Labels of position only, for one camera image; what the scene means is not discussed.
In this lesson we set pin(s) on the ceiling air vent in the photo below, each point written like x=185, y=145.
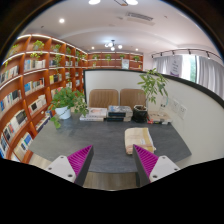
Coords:
x=140, y=16

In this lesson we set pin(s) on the tan padded chair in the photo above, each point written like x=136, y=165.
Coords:
x=103, y=97
x=131, y=97

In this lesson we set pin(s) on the white wall socket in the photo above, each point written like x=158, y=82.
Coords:
x=174, y=105
x=182, y=111

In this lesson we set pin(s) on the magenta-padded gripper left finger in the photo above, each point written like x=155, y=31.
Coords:
x=61, y=166

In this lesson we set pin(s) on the cream striped towel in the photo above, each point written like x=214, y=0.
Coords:
x=138, y=138

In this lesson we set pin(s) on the flat white book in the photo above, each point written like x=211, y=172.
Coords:
x=90, y=118

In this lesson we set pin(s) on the small stack of books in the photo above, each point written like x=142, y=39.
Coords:
x=159, y=117

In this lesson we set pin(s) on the tall tree plant black pot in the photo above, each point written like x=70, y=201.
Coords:
x=140, y=114

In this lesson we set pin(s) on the leafy vine plant white pot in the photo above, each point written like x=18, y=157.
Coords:
x=63, y=112

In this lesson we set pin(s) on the white book with portrait cover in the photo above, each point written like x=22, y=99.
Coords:
x=97, y=112

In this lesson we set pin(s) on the orange wooden bookshelf unit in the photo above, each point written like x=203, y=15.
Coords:
x=23, y=93

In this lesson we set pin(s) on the multi-bulb ceiling lamp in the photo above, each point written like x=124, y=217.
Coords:
x=112, y=45

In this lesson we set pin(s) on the white purple hanging banner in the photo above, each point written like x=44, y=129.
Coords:
x=175, y=66

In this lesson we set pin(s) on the white sheer curtains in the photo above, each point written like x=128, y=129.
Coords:
x=210, y=73

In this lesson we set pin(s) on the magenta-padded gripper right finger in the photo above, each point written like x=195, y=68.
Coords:
x=163, y=166

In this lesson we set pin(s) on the dark book with blue spine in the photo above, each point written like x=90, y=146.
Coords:
x=117, y=119

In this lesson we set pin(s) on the black ceiling track rail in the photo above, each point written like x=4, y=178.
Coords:
x=186, y=51

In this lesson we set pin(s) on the recessed ceiling spotlights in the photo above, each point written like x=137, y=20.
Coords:
x=61, y=20

